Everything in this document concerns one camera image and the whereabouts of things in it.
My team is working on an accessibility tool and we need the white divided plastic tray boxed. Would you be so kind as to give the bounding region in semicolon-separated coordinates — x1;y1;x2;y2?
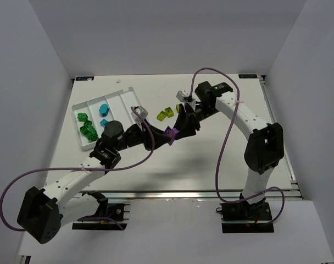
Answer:
71;87;141;150

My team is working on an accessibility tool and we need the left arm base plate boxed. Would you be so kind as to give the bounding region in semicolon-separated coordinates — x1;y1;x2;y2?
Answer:
72;203;131;231

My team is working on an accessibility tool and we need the teal lego brick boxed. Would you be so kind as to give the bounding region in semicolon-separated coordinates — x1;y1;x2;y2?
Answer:
100;119;108;127

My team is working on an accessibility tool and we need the blue label sticker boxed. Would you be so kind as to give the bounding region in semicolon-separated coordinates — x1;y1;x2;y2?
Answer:
75;76;94;81
238;74;258;79

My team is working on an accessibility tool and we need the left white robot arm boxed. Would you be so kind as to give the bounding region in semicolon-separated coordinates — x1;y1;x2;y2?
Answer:
17;120;173;244

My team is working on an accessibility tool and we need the green wedge lego brick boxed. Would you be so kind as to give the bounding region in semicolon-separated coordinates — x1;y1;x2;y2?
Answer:
84;120;92;127

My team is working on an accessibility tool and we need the blue rounded lego brick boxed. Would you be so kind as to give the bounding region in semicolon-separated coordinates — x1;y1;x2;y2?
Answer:
99;104;109;117

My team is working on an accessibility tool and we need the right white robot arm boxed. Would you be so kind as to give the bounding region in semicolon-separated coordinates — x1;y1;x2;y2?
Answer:
170;81;284;218

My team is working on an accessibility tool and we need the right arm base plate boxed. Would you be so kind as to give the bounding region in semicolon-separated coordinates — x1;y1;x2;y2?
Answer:
216;202;274;234

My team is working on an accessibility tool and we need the purple cable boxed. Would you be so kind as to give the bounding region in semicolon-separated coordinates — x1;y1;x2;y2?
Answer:
191;68;285;225
0;106;157;232

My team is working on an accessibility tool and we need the green square lego brick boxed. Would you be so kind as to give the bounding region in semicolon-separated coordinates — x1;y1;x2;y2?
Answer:
77;113;88;122

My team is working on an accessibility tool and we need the blue label sticker right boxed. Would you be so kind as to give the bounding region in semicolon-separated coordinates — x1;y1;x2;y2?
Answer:
238;74;258;79

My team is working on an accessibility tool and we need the purple lego brick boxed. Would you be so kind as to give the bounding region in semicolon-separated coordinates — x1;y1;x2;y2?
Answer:
163;126;179;146

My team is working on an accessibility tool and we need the green long lego brick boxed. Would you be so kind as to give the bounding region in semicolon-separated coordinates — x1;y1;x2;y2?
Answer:
79;126;93;139

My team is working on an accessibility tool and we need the green small lego brick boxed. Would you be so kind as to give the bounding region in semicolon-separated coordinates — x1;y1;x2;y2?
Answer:
87;134;98;142

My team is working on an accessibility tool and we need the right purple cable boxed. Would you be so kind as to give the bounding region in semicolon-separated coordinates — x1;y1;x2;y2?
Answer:
191;68;285;225

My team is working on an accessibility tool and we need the blue label sticker left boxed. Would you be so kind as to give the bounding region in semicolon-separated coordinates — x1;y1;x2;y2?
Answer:
75;76;94;81

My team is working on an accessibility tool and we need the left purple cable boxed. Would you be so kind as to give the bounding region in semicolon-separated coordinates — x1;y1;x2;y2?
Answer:
0;106;157;232

